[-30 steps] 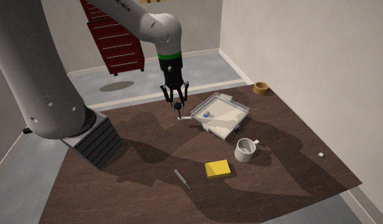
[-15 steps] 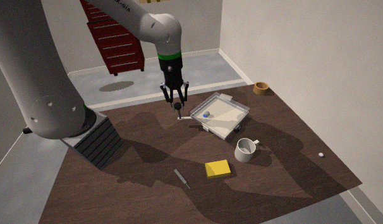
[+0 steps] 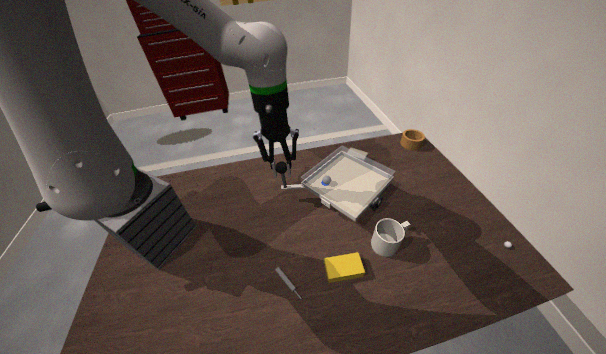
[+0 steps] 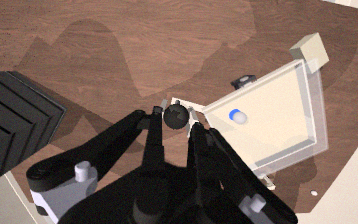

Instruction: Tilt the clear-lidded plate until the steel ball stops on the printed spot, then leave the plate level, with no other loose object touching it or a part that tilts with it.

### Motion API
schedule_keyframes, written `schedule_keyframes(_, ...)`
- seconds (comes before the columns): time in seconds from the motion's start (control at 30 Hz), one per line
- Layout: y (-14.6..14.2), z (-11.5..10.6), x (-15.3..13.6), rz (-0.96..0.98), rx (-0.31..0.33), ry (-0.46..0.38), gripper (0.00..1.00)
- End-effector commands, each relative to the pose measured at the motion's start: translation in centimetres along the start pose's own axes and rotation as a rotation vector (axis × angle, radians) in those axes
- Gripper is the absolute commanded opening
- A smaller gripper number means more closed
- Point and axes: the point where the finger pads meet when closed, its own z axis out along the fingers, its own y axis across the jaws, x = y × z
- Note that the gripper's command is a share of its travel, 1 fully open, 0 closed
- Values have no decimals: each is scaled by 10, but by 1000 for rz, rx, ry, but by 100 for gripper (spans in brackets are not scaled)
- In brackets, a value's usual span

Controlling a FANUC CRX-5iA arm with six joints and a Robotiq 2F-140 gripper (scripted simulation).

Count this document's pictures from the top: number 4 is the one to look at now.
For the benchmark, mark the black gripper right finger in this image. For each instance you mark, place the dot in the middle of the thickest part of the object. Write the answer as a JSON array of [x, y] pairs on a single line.
[[242, 186]]

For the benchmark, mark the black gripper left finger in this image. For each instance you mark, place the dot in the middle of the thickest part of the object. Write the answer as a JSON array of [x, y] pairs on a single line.
[[59, 182]]

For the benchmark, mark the grey metal mug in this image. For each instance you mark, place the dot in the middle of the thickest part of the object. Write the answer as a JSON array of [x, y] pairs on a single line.
[[269, 185]]

